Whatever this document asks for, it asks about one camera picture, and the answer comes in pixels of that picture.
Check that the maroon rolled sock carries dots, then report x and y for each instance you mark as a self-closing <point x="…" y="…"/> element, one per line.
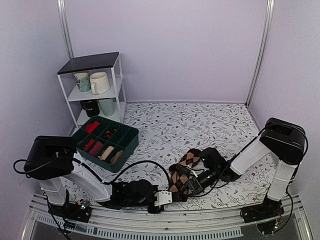
<point x="97" y="146"/>

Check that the green compartment organizer box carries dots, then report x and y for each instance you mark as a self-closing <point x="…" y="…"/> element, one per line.
<point x="126" y="138"/>

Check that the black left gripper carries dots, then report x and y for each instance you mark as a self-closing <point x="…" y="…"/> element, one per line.
<point x="161" y="209"/>

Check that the dark patterned rolled sock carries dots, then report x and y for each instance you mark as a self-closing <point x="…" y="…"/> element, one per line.
<point x="108" y="134"/>

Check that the white shelf with black top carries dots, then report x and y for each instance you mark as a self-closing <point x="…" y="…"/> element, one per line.
<point x="104" y="62"/>

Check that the pale green cup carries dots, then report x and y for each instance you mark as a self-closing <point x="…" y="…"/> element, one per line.
<point x="107" y="106"/>

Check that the cream white mug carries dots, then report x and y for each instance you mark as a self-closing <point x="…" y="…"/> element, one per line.
<point x="99" y="83"/>

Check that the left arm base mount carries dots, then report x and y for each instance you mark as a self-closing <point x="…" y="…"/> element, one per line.
<point x="78" y="211"/>

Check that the black mug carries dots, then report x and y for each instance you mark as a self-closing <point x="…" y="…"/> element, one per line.
<point x="91" y="107"/>

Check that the red rolled sock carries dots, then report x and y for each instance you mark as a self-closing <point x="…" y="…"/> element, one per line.
<point x="91" y="127"/>

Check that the red sock in box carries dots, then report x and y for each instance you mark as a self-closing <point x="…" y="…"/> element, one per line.
<point x="88" y="145"/>

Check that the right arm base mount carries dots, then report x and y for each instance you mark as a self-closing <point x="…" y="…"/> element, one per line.
<point x="265" y="210"/>

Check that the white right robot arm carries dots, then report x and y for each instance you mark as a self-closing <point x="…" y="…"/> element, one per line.
<point x="284" y="140"/>

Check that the left aluminium corner post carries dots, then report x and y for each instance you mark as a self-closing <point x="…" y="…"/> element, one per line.
<point x="62" y="13"/>

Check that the teal floral mug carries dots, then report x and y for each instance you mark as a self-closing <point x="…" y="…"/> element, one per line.
<point x="82" y="80"/>

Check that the beige rolled sock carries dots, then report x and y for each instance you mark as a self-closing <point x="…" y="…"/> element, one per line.
<point x="106" y="153"/>

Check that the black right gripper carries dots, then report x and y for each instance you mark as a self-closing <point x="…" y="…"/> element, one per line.
<point x="195" y="185"/>

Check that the aluminium corner post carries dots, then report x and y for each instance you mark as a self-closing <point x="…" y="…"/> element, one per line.
<point x="261" y="53"/>
<point x="62" y="13"/>

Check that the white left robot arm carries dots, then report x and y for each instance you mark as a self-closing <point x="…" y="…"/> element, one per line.
<point x="54" y="157"/>

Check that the right aluminium corner post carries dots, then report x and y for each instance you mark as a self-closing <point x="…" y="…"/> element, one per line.
<point x="261" y="53"/>

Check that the tan rolled sock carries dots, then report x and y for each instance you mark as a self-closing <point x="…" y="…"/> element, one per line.
<point x="116" y="157"/>

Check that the aluminium front rail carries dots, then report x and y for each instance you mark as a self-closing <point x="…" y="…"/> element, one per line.
<point x="208" y="224"/>

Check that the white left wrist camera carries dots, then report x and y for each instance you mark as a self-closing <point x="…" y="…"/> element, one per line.
<point x="163" y="198"/>

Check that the brown argyle sock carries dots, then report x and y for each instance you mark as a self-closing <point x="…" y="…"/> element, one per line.
<point x="178" y="181"/>

